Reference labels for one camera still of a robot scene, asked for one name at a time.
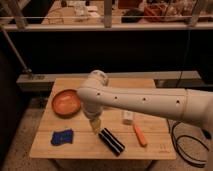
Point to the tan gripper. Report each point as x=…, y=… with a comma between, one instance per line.
x=95, y=125

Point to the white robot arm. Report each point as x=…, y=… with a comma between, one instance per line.
x=186, y=105

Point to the orange ceramic bowl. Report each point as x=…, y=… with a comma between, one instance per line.
x=66, y=103

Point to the small white bottle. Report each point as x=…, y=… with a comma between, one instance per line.
x=128, y=117

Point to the grey horizontal beam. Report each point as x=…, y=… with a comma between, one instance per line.
x=44, y=82

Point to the metal diagonal rod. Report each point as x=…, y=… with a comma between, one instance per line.
x=27, y=70

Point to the orange handled tool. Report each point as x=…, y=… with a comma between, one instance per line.
x=139, y=135

